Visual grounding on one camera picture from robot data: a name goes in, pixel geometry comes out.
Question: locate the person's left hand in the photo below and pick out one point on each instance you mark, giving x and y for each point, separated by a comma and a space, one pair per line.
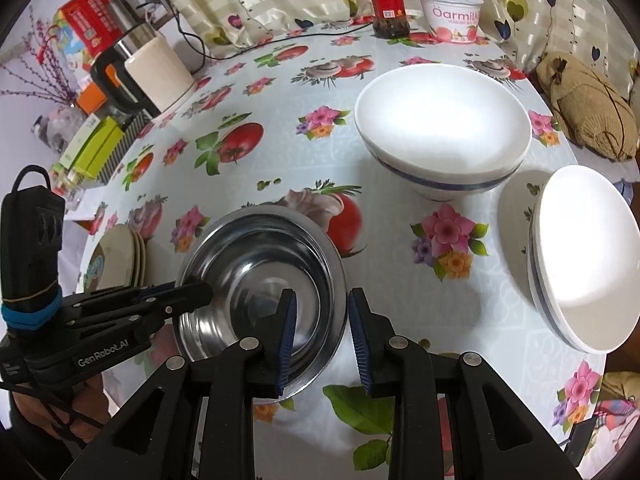
85, 400

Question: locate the person's left forearm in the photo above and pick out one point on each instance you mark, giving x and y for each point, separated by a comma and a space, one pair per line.
35, 455

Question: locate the white and green box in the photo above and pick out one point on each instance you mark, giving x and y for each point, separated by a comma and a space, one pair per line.
80, 142

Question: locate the white yogurt cup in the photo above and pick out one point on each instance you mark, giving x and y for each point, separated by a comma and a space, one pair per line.
450, 20

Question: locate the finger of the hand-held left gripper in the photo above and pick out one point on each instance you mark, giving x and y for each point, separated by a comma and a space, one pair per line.
185, 300
115, 297

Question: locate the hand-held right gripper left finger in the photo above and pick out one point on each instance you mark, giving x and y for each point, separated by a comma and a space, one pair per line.
287, 345

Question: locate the cluster of small bottles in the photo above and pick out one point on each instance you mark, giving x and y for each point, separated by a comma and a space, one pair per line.
70, 187

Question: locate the purple decorative branches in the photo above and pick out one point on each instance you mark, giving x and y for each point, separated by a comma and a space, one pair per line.
64, 91

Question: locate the red packet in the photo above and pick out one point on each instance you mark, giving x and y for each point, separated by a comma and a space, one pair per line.
92, 22

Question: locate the colourful cartoon box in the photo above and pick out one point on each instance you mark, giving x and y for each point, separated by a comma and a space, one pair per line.
67, 50

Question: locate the orange box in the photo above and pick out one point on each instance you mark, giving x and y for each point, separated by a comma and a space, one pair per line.
90, 100

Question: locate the chili sauce jar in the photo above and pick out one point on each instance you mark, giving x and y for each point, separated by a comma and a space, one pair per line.
387, 10

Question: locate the white bowl with blue stripe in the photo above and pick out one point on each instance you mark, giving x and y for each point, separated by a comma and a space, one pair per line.
585, 250
440, 115

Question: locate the cream electric kettle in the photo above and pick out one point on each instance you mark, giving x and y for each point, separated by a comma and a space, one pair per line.
155, 75

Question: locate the steel bowl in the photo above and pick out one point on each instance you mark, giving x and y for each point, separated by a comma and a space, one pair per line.
250, 270

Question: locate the white kettle base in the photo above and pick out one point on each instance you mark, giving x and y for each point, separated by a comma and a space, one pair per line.
177, 102

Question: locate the plaid cloth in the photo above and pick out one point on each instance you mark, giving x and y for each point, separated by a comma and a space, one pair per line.
617, 410

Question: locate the striped tray box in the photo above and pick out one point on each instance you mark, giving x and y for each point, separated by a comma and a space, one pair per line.
125, 145

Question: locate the clear plastic bag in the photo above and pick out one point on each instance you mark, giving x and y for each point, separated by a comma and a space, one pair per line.
60, 122

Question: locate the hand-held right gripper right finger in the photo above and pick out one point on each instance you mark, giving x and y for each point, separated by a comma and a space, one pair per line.
357, 345

